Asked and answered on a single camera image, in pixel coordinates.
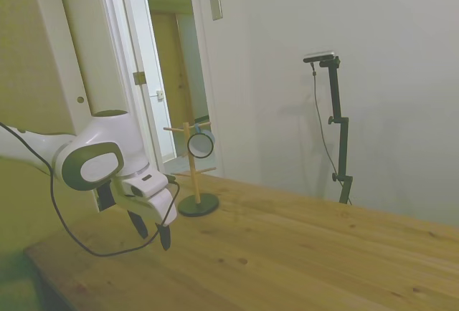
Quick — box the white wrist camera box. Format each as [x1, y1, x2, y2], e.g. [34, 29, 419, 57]
[123, 170, 170, 198]

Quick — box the white door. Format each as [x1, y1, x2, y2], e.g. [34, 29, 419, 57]
[118, 0, 177, 174]

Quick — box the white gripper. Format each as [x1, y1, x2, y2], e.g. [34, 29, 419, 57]
[113, 181, 179, 252]

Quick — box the grey wall switch plate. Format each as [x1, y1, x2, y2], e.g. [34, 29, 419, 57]
[209, 0, 223, 21]

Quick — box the wooden mug tree black base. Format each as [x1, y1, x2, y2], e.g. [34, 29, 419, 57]
[163, 121, 220, 218]

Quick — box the black bar camera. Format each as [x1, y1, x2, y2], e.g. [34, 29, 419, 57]
[303, 50, 340, 64]

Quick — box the blue enamel mug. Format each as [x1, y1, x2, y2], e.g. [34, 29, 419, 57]
[186, 123, 217, 159]

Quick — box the black jointed camera stand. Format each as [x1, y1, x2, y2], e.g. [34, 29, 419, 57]
[317, 56, 354, 205]

